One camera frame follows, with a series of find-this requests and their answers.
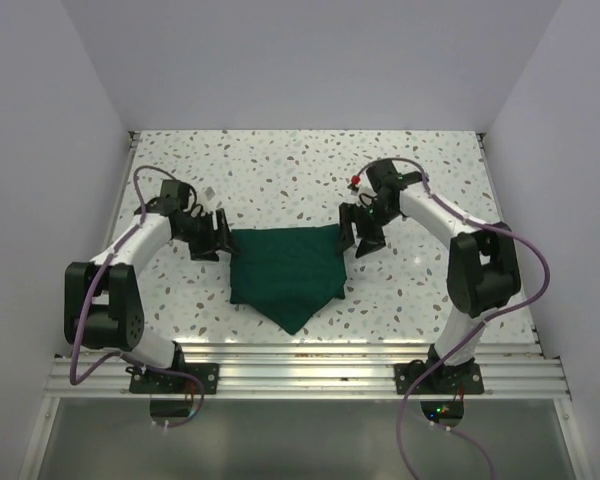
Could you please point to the green surgical drape cloth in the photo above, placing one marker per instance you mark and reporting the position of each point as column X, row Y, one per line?
column 287, row 274

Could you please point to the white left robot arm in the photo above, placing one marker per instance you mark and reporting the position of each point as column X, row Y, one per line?
column 103, row 309

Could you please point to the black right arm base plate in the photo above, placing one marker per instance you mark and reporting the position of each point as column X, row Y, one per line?
column 445, row 380

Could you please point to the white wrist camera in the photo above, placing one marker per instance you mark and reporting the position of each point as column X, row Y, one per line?
column 208, row 198
column 364, row 194

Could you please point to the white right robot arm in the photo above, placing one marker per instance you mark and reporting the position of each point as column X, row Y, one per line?
column 482, row 272

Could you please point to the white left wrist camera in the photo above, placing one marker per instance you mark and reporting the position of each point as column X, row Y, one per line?
column 208, row 198

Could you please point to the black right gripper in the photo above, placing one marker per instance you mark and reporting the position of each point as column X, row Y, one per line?
column 370, row 240

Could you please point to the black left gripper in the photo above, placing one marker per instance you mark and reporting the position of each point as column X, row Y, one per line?
column 205, row 251

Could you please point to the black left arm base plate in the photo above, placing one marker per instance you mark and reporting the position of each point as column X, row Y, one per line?
column 203, row 377

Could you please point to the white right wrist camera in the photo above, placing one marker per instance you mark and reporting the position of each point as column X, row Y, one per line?
column 364, row 194

